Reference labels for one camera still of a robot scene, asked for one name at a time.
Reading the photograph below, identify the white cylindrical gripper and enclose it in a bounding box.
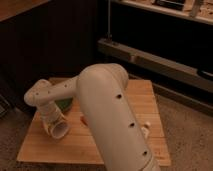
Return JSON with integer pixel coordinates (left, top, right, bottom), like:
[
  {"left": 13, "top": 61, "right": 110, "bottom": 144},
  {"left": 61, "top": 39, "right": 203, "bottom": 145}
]
[{"left": 42, "top": 113, "right": 71, "bottom": 140}]

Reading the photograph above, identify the white patterned bottle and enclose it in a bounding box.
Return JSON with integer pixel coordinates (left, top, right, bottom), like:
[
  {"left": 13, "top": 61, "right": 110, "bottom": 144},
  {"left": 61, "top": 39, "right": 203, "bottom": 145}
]
[{"left": 141, "top": 122, "right": 151, "bottom": 137}]

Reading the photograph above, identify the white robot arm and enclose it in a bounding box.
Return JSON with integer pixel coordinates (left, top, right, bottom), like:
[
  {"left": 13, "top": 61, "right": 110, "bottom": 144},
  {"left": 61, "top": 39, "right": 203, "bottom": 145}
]
[{"left": 24, "top": 63, "right": 161, "bottom": 171}]

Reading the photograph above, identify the wooden shelf with clutter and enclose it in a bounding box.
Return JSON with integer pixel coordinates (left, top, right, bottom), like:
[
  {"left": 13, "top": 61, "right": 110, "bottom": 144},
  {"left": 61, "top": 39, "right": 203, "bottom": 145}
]
[{"left": 113, "top": 0, "right": 213, "bottom": 26}]

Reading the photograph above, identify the orange carrot toy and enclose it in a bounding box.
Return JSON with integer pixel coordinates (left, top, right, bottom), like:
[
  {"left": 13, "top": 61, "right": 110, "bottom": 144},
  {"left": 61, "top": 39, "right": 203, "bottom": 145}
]
[{"left": 80, "top": 116, "right": 88, "bottom": 126}]

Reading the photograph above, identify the green ceramic bowl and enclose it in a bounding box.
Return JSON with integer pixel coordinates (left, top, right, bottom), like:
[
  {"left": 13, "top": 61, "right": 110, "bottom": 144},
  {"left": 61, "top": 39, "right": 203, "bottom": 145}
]
[{"left": 55, "top": 98, "right": 73, "bottom": 113}]

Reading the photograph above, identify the grey metal rail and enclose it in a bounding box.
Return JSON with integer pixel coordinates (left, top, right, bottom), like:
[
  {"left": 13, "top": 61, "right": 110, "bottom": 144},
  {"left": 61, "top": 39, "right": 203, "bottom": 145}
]
[{"left": 98, "top": 38, "right": 213, "bottom": 93}]

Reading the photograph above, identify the vertical metal pole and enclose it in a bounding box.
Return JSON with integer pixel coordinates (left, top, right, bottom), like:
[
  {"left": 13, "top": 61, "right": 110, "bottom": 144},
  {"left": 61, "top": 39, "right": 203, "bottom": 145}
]
[{"left": 107, "top": 0, "right": 111, "bottom": 41}]

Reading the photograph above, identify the wooden board table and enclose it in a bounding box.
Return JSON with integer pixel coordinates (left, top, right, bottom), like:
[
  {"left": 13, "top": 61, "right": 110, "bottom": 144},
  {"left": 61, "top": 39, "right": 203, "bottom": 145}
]
[{"left": 17, "top": 79, "right": 171, "bottom": 166}]

